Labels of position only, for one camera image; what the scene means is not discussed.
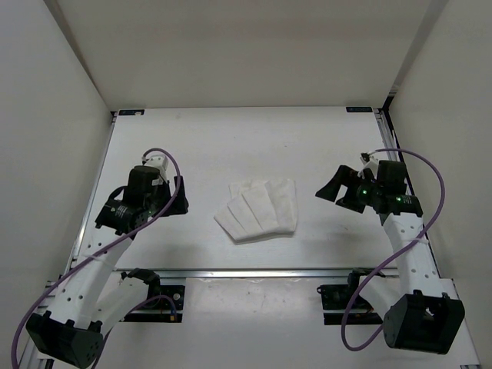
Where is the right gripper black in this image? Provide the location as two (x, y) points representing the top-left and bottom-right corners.
(315, 165), (382, 213)

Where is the white pleated skirt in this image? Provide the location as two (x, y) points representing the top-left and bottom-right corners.
(214, 178), (298, 243)

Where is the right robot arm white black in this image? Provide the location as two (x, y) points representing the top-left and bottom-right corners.
(315, 155), (465, 354)

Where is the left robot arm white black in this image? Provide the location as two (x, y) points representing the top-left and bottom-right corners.
(25, 165), (188, 368)

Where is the blue label right corner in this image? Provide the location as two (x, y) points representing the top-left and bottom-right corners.
(346, 106), (373, 113)

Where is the blue label corner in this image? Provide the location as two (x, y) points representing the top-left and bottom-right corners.
(118, 109), (145, 116)
(346, 106), (373, 113)

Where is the blue label left corner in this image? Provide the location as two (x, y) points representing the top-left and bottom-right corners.
(118, 109), (145, 116)

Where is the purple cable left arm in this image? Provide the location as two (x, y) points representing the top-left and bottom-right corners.
(10, 148), (184, 369)

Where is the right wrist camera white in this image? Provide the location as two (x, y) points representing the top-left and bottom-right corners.
(358, 151), (379, 178)

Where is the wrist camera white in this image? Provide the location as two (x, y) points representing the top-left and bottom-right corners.
(141, 153), (169, 182)
(358, 151), (379, 178)

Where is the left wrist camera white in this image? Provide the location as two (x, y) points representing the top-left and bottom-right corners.
(141, 153), (169, 182)

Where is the aluminium front rail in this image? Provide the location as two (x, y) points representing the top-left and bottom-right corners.
(68, 268), (401, 281)

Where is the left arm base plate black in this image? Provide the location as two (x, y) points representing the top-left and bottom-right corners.
(123, 283), (185, 324)

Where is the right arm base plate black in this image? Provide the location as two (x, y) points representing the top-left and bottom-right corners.
(317, 268), (382, 326)

